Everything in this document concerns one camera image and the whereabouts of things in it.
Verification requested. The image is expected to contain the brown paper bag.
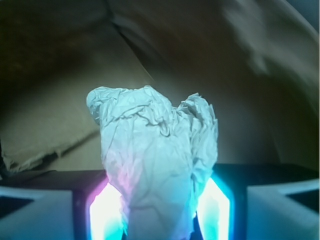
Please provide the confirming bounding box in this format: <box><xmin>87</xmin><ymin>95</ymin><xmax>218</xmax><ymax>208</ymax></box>
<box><xmin>0</xmin><ymin>0</ymin><xmax>320</xmax><ymax>176</ymax></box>

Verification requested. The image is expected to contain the tactile gripper left finger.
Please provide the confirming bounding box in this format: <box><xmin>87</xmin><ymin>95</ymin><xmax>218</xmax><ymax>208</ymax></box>
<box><xmin>0</xmin><ymin>170</ymin><xmax>125</xmax><ymax>240</ymax></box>

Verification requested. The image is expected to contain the tactile gripper right finger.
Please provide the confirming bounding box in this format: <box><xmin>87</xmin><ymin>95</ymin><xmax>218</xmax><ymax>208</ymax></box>
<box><xmin>194</xmin><ymin>163</ymin><xmax>320</xmax><ymax>240</ymax></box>

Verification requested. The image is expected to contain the white paper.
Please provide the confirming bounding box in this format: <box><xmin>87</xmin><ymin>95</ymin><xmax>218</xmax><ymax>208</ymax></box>
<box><xmin>86</xmin><ymin>85</ymin><xmax>219</xmax><ymax>240</ymax></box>

